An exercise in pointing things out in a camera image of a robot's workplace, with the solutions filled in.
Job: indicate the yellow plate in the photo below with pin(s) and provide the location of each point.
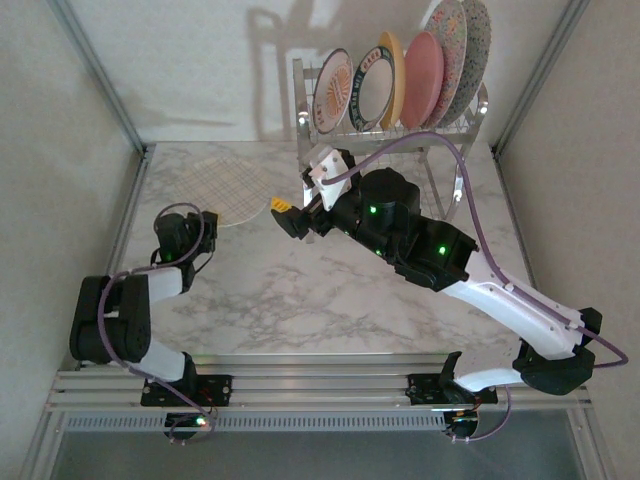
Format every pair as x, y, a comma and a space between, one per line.
397, 75

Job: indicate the pink plate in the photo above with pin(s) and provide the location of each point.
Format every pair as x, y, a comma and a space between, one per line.
422, 80

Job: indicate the colourful confetti plate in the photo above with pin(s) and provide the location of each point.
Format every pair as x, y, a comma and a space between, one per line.
452, 40

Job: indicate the dark lettered rim plate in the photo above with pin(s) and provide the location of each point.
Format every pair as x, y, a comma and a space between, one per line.
372, 85

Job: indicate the aluminium frame post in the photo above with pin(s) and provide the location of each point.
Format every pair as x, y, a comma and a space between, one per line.
100, 80
540, 80

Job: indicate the black mounting plate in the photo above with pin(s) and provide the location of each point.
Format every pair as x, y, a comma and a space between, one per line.
220, 387
422, 390

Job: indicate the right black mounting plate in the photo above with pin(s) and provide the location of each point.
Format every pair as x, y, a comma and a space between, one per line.
422, 390

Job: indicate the dark speckled terrazzo plate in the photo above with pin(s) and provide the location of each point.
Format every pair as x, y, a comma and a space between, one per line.
477, 50

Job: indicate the aluminium table edge rail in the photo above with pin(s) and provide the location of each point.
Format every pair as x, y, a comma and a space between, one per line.
515, 235
131, 210

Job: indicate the grid pattern plate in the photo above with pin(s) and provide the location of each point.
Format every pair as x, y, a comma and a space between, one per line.
225, 185

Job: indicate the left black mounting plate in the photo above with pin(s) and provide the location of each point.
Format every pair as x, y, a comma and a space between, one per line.
220, 387

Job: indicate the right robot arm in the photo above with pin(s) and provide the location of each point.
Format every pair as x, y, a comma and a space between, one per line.
525, 315

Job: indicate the small black controller board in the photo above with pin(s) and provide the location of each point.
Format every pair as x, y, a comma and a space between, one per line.
187, 425
465, 422

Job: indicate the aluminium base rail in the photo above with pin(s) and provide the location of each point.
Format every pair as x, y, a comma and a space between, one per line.
320, 385

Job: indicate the orange sunburst plate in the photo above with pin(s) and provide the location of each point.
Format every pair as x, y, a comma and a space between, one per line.
332, 92

